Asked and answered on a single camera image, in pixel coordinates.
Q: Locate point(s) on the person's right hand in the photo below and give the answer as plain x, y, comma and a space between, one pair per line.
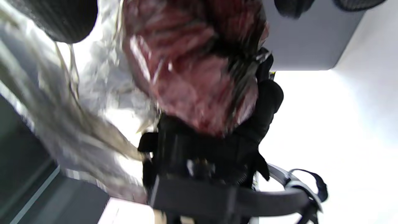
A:
62, 18

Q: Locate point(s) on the grey plastic trash bin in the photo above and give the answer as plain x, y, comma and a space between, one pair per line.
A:
311, 40

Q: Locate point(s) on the pink trash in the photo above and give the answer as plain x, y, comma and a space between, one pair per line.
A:
192, 77

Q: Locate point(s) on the black plastic garbage bag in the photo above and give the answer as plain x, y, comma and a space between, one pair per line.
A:
102, 77

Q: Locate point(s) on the person's left hand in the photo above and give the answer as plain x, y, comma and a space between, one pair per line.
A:
211, 155

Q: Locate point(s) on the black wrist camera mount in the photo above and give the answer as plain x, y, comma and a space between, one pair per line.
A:
202, 199

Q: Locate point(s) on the grey handheld controller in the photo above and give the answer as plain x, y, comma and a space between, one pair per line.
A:
292, 183

